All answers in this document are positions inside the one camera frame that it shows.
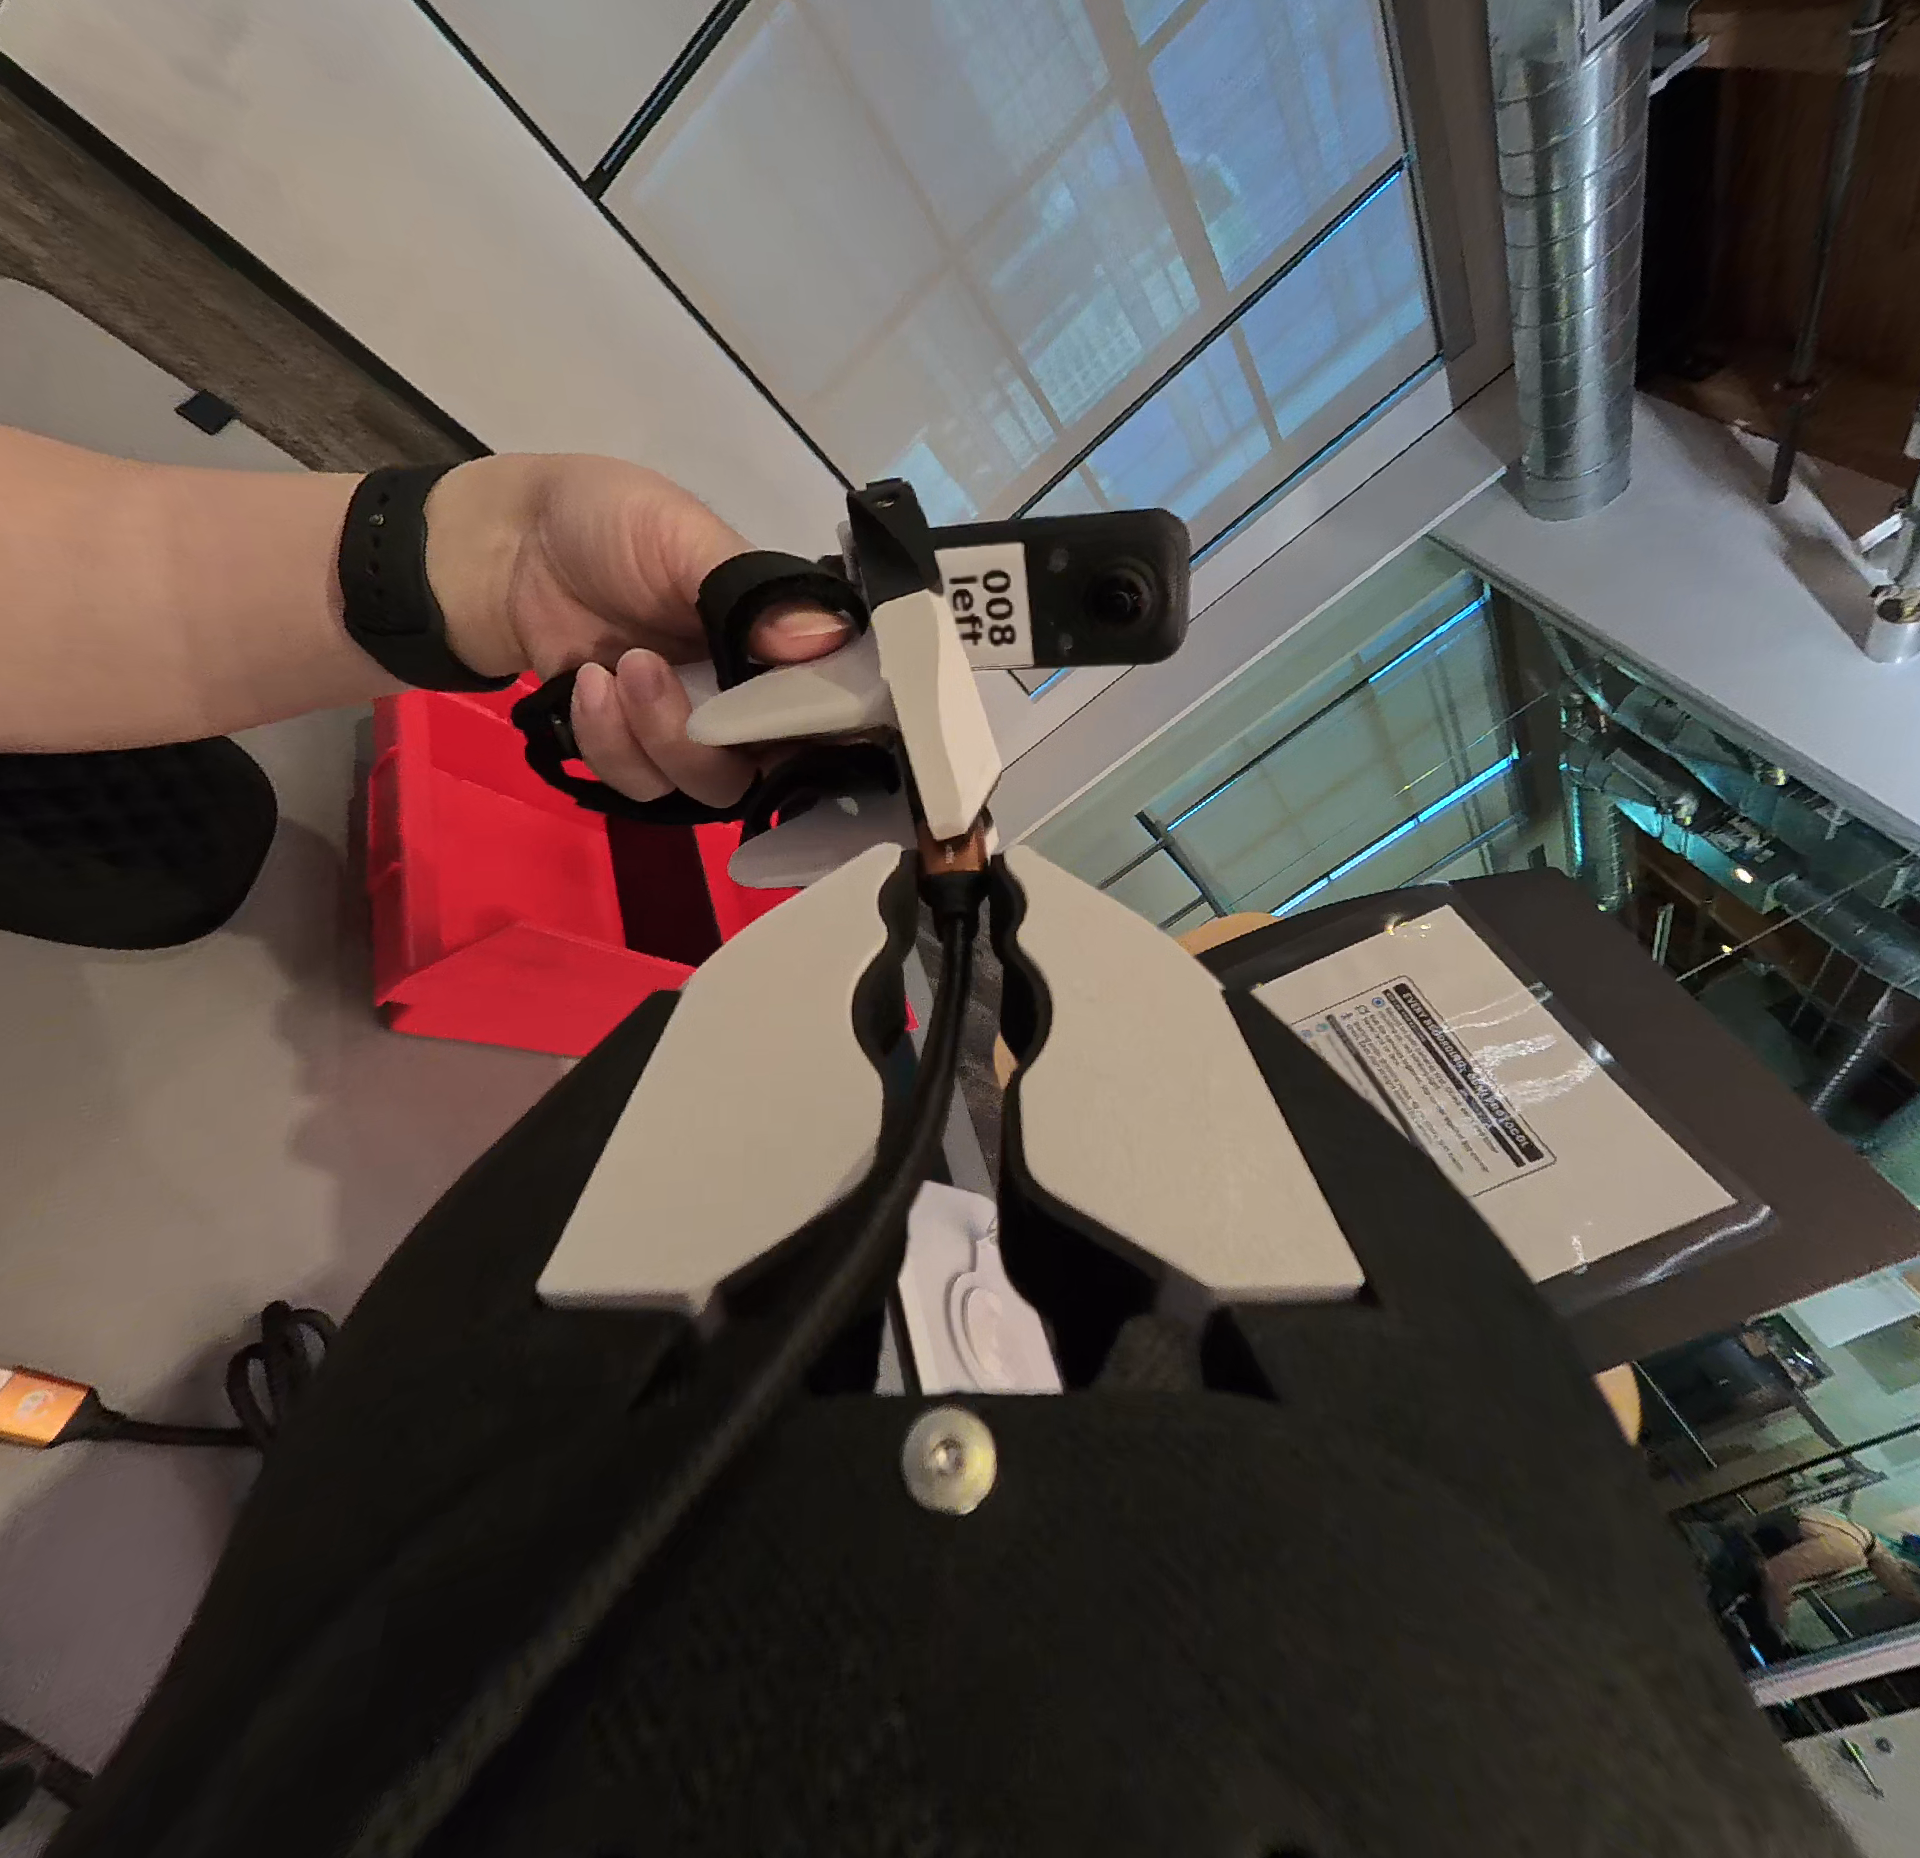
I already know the white instruction sheet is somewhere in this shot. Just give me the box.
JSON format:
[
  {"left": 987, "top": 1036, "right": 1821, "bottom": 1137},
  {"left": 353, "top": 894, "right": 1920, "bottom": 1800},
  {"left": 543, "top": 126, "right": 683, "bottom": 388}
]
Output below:
[{"left": 1252, "top": 904, "right": 1776, "bottom": 1280}]

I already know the black sign board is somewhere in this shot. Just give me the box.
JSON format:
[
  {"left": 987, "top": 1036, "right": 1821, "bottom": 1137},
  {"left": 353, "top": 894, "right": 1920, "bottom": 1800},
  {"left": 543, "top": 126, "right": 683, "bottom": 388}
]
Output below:
[{"left": 1200, "top": 870, "right": 1920, "bottom": 1372}]

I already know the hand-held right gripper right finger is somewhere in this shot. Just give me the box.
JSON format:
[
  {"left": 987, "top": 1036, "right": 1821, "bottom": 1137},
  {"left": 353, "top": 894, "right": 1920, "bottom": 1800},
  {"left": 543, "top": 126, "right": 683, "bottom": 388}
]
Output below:
[{"left": 991, "top": 845, "right": 1370, "bottom": 1308}]

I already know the person's left forearm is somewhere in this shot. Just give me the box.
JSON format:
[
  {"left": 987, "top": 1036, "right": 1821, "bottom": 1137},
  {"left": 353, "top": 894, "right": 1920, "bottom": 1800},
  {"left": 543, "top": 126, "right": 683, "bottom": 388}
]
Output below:
[{"left": 0, "top": 425, "right": 366, "bottom": 760}]

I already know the white plastic adapter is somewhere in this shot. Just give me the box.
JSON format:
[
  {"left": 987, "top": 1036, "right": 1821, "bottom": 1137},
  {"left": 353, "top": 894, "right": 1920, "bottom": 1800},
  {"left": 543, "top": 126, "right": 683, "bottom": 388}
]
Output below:
[{"left": 883, "top": 1181, "right": 1070, "bottom": 1398}]

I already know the red plastic bin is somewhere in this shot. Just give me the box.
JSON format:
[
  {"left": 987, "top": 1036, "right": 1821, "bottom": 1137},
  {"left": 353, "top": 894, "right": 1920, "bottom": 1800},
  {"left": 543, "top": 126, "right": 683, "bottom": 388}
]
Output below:
[{"left": 351, "top": 685, "right": 920, "bottom": 1061}]

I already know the black braided usb-c cable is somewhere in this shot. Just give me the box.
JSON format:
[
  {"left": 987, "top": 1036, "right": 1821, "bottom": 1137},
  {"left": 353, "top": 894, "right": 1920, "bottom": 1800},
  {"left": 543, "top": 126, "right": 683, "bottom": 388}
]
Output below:
[{"left": 322, "top": 834, "right": 996, "bottom": 1858}]

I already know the large glass window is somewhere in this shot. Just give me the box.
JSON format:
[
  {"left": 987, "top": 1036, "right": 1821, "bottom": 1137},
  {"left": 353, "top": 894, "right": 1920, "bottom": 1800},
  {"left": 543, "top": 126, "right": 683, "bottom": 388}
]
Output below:
[{"left": 595, "top": 0, "right": 1450, "bottom": 571}]

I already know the black smartwatch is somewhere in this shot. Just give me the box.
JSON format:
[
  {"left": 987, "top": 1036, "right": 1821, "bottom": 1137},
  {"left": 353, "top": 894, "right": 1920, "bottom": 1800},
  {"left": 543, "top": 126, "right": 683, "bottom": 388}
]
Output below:
[{"left": 342, "top": 462, "right": 519, "bottom": 694}]

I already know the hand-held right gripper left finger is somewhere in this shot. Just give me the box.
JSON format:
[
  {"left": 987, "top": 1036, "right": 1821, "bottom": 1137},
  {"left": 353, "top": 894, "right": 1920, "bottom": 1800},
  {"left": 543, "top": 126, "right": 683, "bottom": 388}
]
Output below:
[{"left": 536, "top": 845, "right": 920, "bottom": 1325}]

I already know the glass partition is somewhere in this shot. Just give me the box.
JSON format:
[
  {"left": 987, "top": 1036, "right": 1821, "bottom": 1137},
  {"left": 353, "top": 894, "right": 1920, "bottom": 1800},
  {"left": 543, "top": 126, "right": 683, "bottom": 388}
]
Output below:
[{"left": 1033, "top": 568, "right": 1524, "bottom": 923}]

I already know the silver ventilation duct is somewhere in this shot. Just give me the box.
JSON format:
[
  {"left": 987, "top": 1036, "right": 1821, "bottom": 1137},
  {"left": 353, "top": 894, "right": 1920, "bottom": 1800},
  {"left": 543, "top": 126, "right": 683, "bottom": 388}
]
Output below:
[{"left": 1481, "top": 0, "right": 1715, "bottom": 522}]

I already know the black metal pipe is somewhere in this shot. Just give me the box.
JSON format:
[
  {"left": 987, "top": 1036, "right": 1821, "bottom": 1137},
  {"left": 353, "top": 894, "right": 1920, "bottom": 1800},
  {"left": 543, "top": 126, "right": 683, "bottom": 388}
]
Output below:
[{"left": 1766, "top": 0, "right": 1896, "bottom": 509}]

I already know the black cable with orange plug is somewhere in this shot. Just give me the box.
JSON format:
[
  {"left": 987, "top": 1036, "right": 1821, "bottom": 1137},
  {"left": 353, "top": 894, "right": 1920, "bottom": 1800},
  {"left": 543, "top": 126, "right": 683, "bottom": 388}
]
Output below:
[{"left": 0, "top": 1294, "right": 339, "bottom": 1449}]

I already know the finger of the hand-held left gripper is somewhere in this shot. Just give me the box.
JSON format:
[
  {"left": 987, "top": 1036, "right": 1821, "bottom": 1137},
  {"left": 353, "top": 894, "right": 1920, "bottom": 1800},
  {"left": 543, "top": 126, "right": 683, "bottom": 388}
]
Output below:
[{"left": 873, "top": 591, "right": 1008, "bottom": 845}]

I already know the black mesh seat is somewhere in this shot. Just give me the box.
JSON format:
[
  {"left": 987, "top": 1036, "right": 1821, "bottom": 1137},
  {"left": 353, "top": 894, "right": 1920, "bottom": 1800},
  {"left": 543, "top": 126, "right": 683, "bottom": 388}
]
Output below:
[{"left": 0, "top": 733, "right": 281, "bottom": 954}]

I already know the person's left hand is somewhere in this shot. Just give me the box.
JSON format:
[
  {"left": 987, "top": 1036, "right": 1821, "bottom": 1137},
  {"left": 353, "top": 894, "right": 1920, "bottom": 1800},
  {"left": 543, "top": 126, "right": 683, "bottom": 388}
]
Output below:
[{"left": 425, "top": 453, "right": 864, "bottom": 814}]

